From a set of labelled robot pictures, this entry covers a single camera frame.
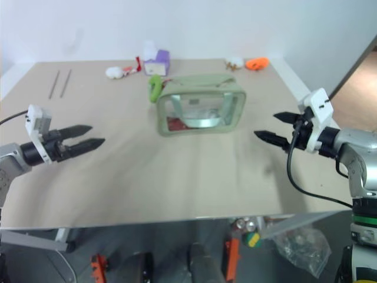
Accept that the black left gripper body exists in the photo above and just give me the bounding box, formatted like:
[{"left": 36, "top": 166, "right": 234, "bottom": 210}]
[{"left": 41, "top": 129, "right": 75, "bottom": 163}]

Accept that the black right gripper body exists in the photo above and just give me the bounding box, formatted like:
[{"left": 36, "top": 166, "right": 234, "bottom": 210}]
[{"left": 289, "top": 107, "right": 315, "bottom": 152}]

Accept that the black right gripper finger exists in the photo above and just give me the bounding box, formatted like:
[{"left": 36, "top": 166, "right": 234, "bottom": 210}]
[
  {"left": 253, "top": 130, "right": 292, "bottom": 153},
  {"left": 273, "top": 111, "right": 301, "bottom": 126}
]

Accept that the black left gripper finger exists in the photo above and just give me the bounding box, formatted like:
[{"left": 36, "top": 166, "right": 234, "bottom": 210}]
[
  {"left": 63, "top": 137, "right": 106, "bottom": 159},
  {"left": 58, "top": 124, "right": 93, "bottom": 140}
]

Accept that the clear green toiletry bag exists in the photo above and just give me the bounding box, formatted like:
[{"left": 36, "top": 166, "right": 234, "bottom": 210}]
[{"left": 155, "top": 74, "right": 247, "bottom": 137}]

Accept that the orange plastic toy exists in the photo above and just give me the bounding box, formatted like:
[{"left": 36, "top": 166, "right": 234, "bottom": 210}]
[{"left": 245, "top": 57, "right": 270, "bottom": 72}]

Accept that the white cotton ball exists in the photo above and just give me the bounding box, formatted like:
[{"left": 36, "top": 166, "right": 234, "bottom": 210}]
[{"left": 105, "top": 66, "right": 124, "bottom": 80}]

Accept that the white brown small toy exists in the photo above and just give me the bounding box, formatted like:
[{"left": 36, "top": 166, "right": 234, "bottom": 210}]
[{"left": 225, "top": 56, "right": 245, "bottom": 72}]

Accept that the green plastic hook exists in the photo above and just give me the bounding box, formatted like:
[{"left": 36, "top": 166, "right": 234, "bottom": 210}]
[{"left": 148, "top": 75, "right": 163, "bottom": 104}]

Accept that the small red packet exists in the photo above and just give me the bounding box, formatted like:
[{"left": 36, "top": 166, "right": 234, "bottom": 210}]
[{"left": 167, "top": 116, "right": 187, "bottom": 131}]

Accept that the yellow green round object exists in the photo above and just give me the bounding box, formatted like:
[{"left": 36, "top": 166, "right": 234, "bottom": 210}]
[{"left": 242, "top": 232, "right": 262, "bottom": 248}]

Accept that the purple tissue box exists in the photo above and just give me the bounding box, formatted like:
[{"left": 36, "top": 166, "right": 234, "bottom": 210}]
[{"left": 143, "top": 40, "right": 172, "bottom": 76}]

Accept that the clear plastic bag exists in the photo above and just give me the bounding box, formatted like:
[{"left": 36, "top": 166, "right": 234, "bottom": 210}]
[{"left": 272, "top": 227, "right": 332, "bottom": 279}]

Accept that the orange clamp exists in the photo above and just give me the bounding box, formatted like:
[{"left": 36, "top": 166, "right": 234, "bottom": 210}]
[
  {"left": 90, "top": 254, "right": 108, "bottom": 279},
  {"left": 224, "top": 237, "right": 241, "bottom": 281}
]

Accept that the dark rounded shape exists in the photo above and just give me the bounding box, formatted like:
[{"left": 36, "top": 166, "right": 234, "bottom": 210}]
[{"left": 188, "top": 242, "right": 222, "bottom": 283}]

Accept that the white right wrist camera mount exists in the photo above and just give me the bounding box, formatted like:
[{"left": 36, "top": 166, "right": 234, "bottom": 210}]
[{"left": 297, "top": 87, "right": 335, "bottom": 154}]

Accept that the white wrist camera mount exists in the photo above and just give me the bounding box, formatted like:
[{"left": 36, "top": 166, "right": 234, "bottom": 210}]
[
  {"left": 25, "top": 104, "right": 54, "bottom": 163},
  {"left": 297, "top": 87, "right": 335, "bottom": 154}
]

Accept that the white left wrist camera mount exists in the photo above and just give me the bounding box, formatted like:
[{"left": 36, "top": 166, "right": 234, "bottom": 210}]
[{"left": 25, "top": 104, "right": 54, "bottom": 163}]

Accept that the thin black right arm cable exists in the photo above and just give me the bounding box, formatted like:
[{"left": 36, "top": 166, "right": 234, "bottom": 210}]
[{"left": 335, "top": 155, "right": 350, "bottom": 178}]

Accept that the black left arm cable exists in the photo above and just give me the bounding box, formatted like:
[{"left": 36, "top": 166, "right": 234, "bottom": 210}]
[{"left": 0, "top": 110, "right": 29, "bottom": 125}]

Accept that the grey table frame bar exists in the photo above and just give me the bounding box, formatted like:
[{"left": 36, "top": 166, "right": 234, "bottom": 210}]
[{"left": 0, "top": 228, "right": 76, "bottom": 253}]

